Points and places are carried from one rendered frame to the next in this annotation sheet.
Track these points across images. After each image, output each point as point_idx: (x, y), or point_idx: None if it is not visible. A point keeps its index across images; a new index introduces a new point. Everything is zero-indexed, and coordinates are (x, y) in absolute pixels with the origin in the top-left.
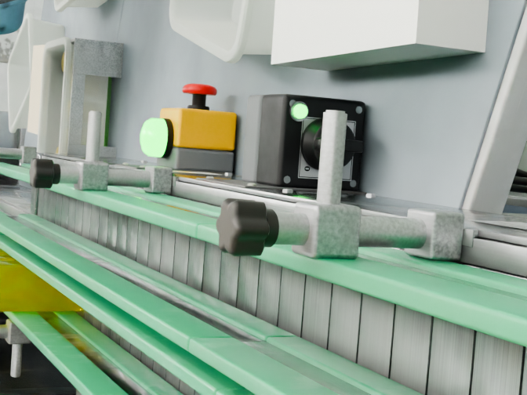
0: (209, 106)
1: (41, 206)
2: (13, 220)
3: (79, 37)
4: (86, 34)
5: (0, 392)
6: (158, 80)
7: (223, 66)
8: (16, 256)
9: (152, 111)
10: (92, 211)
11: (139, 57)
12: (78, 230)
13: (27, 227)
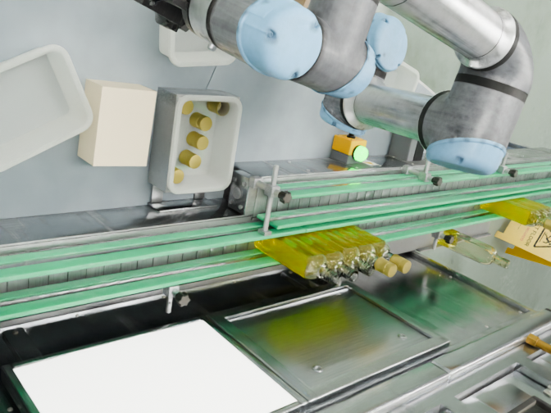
0: (325, 131)
1: (262, 206)
2: (304, 216)
3: (107, 69)
4: (129, 70)
5: None
6: (275, 117)
7: None
8: (357, 222)
9: (266, 133)
10: None
11: (248, 102)
12: (323, 203)
13: (328, 213)
